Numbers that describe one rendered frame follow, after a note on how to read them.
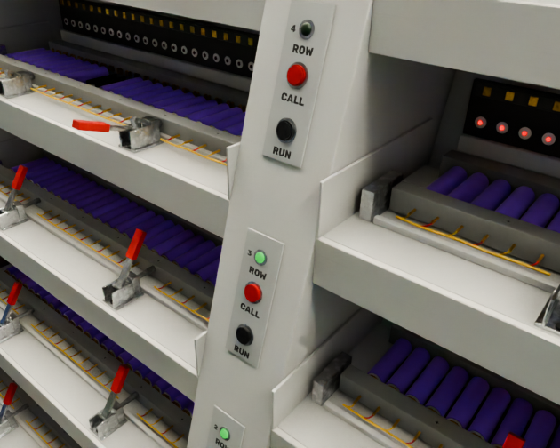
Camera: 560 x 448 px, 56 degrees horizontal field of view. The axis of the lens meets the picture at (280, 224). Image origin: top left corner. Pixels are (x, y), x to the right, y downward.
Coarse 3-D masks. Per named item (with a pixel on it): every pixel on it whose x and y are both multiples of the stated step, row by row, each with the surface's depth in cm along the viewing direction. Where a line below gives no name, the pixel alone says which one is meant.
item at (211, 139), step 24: (0, 72) 76; (48, 72) 72; (48, 96) 68; (72, 96) 68; (96, 96) 64; (120, 96) 64; (168, 120) 57; (192, 120) 57; (192, 144) 56; (216, 144) 54
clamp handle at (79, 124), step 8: (80, 120) 51; (136, 120) 55; (80, 128) 50; (88, 128) 51; (96, 128) 52; (104, 128) 52; (112, 128) 53; (120, 128) 54; (128, 128) 55; (136, 128) 56
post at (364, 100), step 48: (288, 0) 40; (336, 0) 38; (336, 48) 39; (336, 96) 39; (384, 96) 43; (432, 96) 51; (240, 144) 45; (336, 144) 40; (384, 144) 46; (432, 144) 55; (240, 192) 46; (288, 192) 43; (240, 240) 47; (288, 240) 44; (288, 288) 44; (288, 336) 45; (240, 384) 49; (192, 432) 55
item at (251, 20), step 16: (112, 0) 55; (128, 0) 53; (144, 0) 52; (160, 0) 50; (176, 0) 49; (192, 0) 47; (208, 0) 46; (224, 0) 45; (240, 0) 44; (256, 0) 43; (192, 16) 48; (208, 16) 47; (224, 16) 46; (240, 16) 45; (256, 16) 44
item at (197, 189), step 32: (0, 32) 84; (32, 32) 88; (64, 32) 88; (160, 64) 75; (192, 64) 71; (0, 96) 70; (32, 96) 71; (32, 128) 66; (64, 128) 61; (96, 160) 59; (128, 160) 55; (160, 160) 54; (192, 160) 54; (160, 192) 54; (192, 192) 50; (224, 192) 48; (224, 224) 49
